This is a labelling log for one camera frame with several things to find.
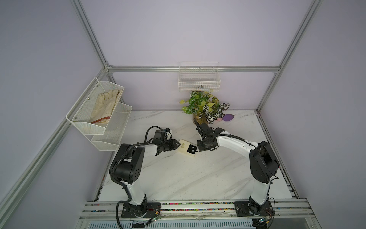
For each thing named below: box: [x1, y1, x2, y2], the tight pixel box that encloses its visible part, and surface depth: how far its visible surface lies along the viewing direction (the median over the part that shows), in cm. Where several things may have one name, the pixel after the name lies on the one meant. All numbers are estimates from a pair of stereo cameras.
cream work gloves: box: [89, 89, 123, 125], surface depth 79 cm
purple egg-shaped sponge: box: [222, 114, 235, 122], surface depth 117 cm
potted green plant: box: [179, 91, 231, 125], surface depth 92 cm
